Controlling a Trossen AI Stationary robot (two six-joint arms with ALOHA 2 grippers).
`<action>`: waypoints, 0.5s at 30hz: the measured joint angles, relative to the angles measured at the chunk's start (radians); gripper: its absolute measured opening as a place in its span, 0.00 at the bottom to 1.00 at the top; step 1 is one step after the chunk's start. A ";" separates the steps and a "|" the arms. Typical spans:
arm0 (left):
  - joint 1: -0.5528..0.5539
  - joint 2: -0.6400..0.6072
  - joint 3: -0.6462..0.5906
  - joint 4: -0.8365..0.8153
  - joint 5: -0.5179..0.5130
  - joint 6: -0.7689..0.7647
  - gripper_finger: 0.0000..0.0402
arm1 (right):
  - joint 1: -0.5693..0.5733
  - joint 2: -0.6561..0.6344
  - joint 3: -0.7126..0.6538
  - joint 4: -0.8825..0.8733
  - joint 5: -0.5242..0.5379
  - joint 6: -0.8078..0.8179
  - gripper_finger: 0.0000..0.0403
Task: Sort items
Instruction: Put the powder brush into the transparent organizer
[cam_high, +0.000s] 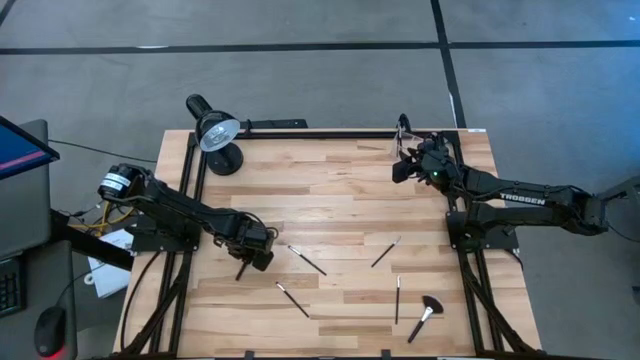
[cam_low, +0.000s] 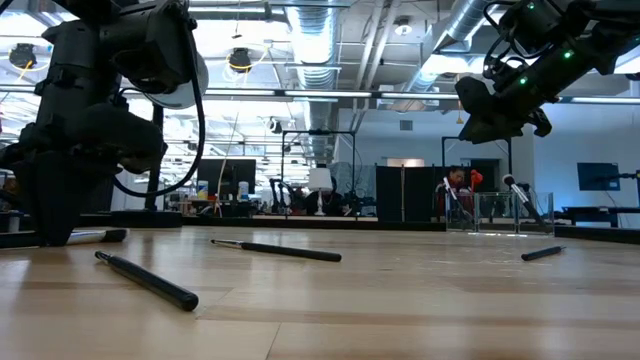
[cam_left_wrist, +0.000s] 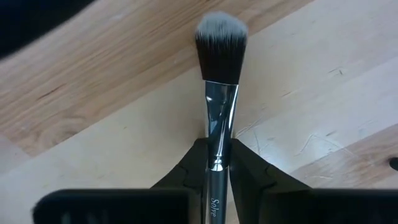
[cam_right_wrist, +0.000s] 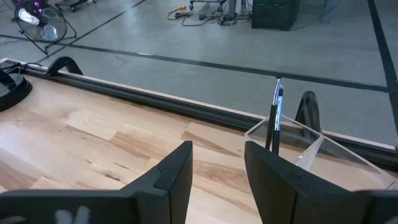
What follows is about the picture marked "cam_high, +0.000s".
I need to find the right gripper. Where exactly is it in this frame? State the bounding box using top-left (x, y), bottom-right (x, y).
top-left (391, 133), bottom-right (459, 195)

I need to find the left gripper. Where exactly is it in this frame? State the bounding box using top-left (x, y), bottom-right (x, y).
top-left (213, 213), bottom-right (278, 274)

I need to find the clear acrylic container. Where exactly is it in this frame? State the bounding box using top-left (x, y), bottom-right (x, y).
top-left (393, 126), bottom-right (437, 162)

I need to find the black desk lamp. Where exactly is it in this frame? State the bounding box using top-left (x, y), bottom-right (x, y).
top-left (185, 93), bottom-right (245, 177)

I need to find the black flat mounting bar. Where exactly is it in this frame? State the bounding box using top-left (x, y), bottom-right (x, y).
top-left (238, 118), bottom-right (309, 131)

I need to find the black fan makeup brush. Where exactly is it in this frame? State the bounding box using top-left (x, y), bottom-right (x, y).
top-left (406, 294), bottom-right (445, 345)

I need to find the white paper sheet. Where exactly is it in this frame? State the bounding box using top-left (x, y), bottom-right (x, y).
top-left (83, 227), bottom-right (135, 300)

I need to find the black diagonal support bar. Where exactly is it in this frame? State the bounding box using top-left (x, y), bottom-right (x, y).
top-left (49, 209), bottom-right (136, 273)

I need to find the gray metal stand leg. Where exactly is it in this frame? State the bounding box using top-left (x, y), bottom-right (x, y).
top-left (597, 175), bottom-right (640, 207)

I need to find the black computer mouse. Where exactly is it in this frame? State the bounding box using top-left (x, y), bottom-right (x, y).
top-left (33, 305), bottom-right (68, 359)

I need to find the gray desk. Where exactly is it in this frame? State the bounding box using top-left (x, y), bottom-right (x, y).
top-left (0, 118), bottom-right (78, 360)

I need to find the black keyboard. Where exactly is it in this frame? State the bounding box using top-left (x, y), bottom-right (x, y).
top-left (0, 254), bottom-right (27, 320)

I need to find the computer monitor blue screen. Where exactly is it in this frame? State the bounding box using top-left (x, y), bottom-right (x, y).
top-left (0, 115), bottom-right (61, 182)

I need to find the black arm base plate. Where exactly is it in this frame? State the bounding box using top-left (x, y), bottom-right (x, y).
top-left (130, 214), bottom-right (202, 253)
top-left (446, 209), bottom-right (521, 252)

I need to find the black aluminium rail frame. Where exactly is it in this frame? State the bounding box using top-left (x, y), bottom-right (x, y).
top-left (115, 128), bottom-right (546, 360)

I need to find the yellow cable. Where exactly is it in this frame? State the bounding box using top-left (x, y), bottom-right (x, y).
top-left (69, 199), bottom-right (137, 237)

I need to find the thin black floor cable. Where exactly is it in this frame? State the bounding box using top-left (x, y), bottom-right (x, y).
top-left (48, 139), bottom-right (159, 165)

